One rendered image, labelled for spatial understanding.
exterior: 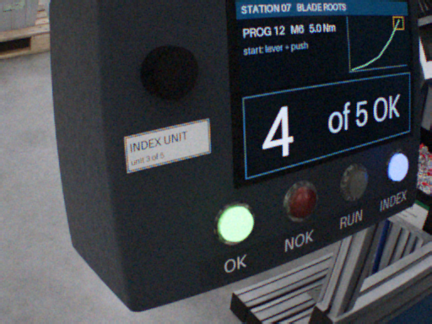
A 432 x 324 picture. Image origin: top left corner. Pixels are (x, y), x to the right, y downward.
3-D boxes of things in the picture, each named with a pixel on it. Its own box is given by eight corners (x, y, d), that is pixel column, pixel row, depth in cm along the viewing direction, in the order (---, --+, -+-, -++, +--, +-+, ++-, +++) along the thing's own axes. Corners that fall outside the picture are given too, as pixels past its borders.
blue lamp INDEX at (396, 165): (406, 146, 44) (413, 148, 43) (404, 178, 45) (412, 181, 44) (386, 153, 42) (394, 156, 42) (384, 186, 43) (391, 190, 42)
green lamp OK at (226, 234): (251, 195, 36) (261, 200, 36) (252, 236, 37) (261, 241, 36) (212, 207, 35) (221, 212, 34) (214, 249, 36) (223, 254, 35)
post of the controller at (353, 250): (338, 295, 67) (382, 153, 57) (353, 309, 65) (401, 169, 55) (320, 305, 66) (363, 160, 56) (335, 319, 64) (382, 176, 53)
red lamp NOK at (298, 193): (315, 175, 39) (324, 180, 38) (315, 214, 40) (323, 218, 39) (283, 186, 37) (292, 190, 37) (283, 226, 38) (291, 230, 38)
